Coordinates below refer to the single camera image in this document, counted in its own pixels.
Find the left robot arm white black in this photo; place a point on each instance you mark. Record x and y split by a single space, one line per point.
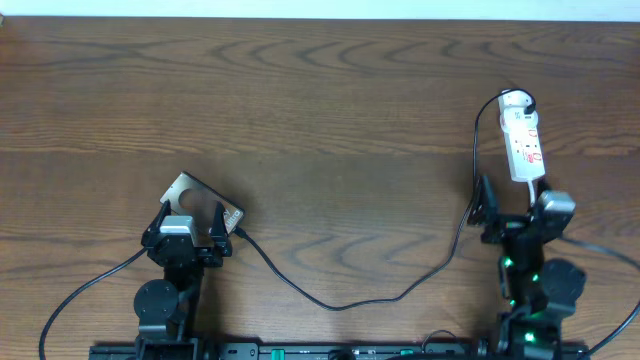
167 307

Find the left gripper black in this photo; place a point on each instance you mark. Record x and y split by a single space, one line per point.
219 246

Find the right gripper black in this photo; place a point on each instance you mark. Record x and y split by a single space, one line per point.
503 227

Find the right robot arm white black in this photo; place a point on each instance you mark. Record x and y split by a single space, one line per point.
542 293

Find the Galaxy smartphone with bronze screen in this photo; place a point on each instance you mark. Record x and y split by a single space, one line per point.
189 196

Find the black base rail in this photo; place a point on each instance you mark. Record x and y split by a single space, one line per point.
255 351

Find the white power strip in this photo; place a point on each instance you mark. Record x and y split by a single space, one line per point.
519 120

